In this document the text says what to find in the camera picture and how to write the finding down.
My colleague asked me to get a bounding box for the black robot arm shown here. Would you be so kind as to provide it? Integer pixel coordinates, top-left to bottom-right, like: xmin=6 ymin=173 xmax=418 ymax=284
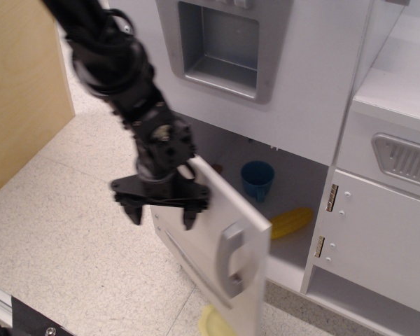
xmin=44 ymin=1 xmax=210 ymax=230

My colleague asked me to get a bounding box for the yellow toy corn cob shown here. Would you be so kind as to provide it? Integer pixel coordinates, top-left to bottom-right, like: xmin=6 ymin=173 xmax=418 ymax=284
xmin=270 ymin=207 xmax=314 ymax=240

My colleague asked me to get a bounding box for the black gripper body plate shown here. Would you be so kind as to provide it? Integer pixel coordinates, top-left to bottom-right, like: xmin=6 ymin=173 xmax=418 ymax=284
xmin=111 ymin=172 xmax=210 ymax=212

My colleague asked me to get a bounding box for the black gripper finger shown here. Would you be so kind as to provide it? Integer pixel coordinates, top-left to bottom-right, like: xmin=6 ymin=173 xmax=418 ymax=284
xmin=183 ymin=208 xmax=200 ymax=230
xmin=121 ymin=202 xmax=143 ymax=225

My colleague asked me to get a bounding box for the white toy kitchen fridge cabinet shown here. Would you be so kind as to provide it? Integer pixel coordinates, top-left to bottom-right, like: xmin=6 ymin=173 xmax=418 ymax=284
xmin=106 ymin=0 xmax=374 ymax=295

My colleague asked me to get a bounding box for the brass door hinge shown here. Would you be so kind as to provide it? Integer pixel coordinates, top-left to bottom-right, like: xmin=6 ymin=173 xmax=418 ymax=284
xmin=325 ymin=184 xmax=339 ymax=212
xmin=314 ymin=236 xmax=325 ymax=258

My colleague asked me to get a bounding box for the silver fridge door handle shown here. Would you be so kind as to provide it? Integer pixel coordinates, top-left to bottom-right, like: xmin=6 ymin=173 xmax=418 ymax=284
xmin=216 ymin=222 xmax=246 ymax=299

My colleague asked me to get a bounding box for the plywood side panel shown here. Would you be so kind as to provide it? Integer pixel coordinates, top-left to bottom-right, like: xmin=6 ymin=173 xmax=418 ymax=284
xmin=0 ymin=1 xmax=74 ymax=189

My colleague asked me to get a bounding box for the white low fridge door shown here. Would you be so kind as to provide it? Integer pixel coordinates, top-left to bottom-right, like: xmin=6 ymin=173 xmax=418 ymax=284
xmin=150 ymin=156 xmax=270 ymax=335

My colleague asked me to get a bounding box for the blue plastic cup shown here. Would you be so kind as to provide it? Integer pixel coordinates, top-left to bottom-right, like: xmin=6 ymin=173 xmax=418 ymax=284
xmin=240 ymin=160 xmax=275 ymax=202

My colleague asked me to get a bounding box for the silver oven vent panel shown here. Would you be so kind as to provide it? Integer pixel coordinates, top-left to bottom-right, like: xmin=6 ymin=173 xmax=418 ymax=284
xmin=371 ymin=133 xmax=420 ymax=186

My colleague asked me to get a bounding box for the silver ice dispenser recess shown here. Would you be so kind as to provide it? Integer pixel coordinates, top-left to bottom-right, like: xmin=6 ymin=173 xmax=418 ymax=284
xmin=156 ymin=1 xmax=293 ymax=104

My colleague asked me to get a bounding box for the pale yellow plastic plate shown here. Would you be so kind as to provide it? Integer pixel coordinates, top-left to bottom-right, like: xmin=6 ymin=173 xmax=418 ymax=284
xmin=198 ymin=304 xmax=237 ymax=336

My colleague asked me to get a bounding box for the wooden toy knife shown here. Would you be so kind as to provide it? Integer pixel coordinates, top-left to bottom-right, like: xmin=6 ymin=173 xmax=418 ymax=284
xmin=211 ymin=164 xmax=223 ymax=174

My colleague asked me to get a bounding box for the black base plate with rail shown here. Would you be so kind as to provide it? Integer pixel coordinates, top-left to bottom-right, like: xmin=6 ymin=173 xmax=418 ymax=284
xmin=0 ymin=289 xmax=74 ymax=336

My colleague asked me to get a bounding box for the lower brass door hinge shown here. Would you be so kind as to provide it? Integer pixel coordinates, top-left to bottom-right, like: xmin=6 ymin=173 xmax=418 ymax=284
xmin=314 ymin=236 xmax=325 ymax=258

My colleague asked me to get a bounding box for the upper brass door hinge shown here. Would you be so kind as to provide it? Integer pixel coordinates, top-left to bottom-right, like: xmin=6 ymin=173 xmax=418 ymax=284
xmin=325 ymin=184 xmax=339 ymax=212

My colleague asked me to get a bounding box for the white oven cabinet door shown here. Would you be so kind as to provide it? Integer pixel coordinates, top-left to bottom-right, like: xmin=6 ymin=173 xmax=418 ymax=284
xmin=314 ymin=171 xmax=420 ymax=312

